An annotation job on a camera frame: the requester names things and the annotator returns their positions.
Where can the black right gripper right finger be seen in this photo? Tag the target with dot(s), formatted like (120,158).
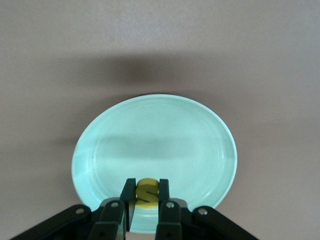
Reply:
(172,222)

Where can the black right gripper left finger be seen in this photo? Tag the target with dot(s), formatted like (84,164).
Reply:
(105,222)

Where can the yellow letter s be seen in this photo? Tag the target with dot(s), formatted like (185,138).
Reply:
(145,186)

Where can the green plate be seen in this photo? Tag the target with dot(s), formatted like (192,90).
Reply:
(155,140)

